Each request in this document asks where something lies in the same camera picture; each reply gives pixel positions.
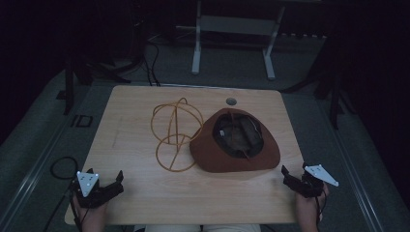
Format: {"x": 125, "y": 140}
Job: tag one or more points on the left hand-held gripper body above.
{"x": 86, "y": 184}

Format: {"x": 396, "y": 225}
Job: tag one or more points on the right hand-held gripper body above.
{"x": 319, "y": 174}

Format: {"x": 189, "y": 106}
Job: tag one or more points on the brown felt hat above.
{"x": 206, "y": 155}

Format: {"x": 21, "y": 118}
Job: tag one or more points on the person's right hand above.
{"x": 307, "y": 212}

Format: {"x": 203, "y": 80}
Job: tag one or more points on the person's left hand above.
{"x": 92, "y": 219}

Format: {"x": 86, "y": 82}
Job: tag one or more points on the black metal stand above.
{"x": 335, "y": 96}
{"x": 69, "y": 87}

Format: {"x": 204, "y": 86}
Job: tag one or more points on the grey round table grommet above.
{"x": 231, "y": 101}

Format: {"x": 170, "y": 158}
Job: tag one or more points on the metal floor rail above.
{"x": 354, "y": 174}
{"x": 30, "y": 182}

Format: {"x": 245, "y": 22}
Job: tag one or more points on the black floor bracket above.
{"x": 82, "y": 121}

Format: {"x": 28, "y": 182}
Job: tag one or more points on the white metal desk frame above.
{"x": 235, "y": 25}

